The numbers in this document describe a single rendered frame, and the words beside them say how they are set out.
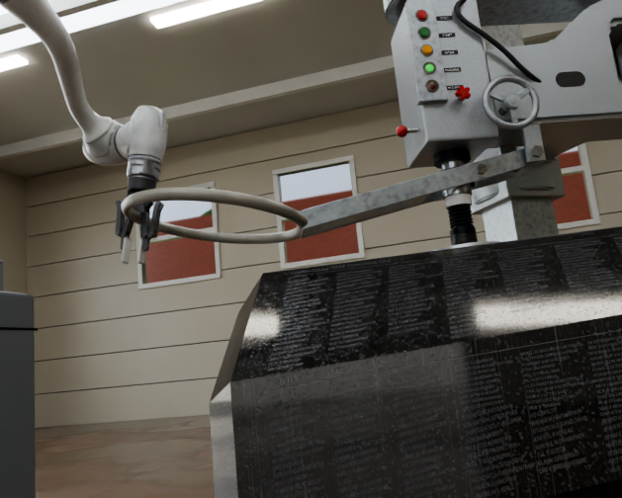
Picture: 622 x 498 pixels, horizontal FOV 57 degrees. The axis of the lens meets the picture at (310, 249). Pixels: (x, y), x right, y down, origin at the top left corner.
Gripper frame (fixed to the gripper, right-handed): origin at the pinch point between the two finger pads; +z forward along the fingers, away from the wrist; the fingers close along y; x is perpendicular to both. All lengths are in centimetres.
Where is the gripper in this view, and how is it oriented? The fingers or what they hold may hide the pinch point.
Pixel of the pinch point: (133, 251)
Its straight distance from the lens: 162.3
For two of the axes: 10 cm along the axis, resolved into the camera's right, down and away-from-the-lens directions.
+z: -0.6, 9.8, -1.9
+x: 1.9, 1.9, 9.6
